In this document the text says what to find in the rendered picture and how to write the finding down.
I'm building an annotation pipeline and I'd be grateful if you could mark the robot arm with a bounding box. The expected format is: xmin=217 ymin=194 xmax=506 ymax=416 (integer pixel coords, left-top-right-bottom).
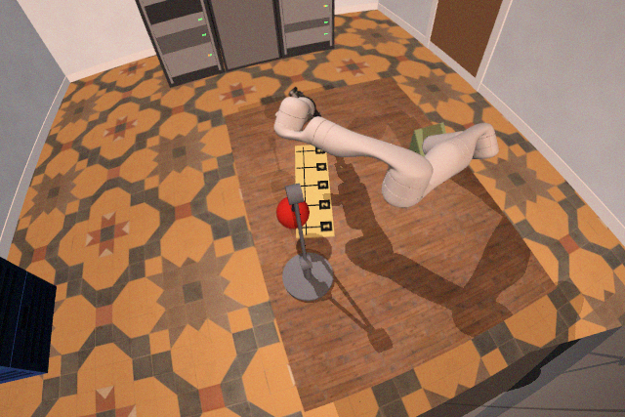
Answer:
xmin=273 ymin=97 xmax=499 ymax=208

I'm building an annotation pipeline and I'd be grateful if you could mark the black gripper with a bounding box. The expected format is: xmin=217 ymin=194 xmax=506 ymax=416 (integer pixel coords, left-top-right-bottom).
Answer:
xmin=288 ymin=87 xmax=321 ymax=119

